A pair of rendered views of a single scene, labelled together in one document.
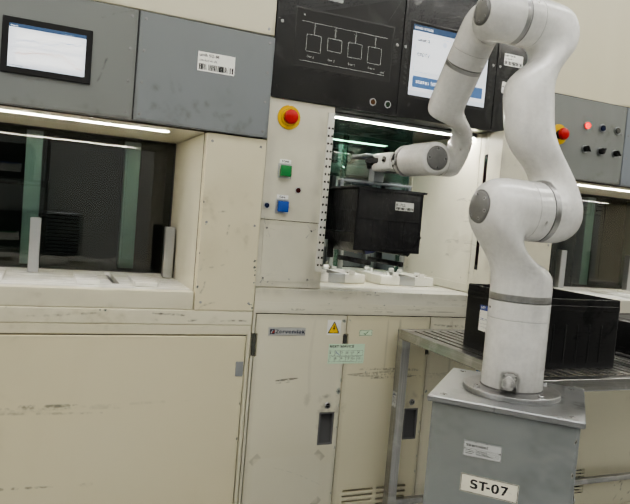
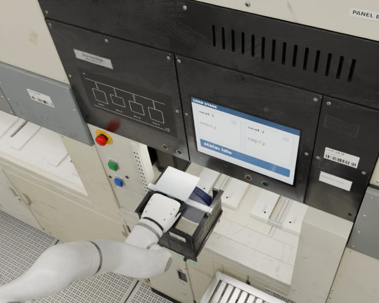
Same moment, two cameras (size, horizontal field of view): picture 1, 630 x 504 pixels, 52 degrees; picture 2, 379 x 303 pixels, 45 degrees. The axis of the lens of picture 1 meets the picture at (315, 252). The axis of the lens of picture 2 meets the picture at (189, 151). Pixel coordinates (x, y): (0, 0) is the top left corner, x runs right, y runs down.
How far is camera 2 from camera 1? 2.24 m
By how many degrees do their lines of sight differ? 68
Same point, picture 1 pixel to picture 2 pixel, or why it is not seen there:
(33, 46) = not seen: outside the picture
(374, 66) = (158, 122)
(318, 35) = (101, 91)
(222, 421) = not seen: hidden behind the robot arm
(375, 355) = (207, 269)
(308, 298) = not seen: hidden behind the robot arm
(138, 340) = (71, 202)
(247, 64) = (59, 102)
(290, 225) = (130, 190)
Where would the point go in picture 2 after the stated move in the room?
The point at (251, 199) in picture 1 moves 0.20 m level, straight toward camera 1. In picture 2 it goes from (98, 171) to (55, 204)
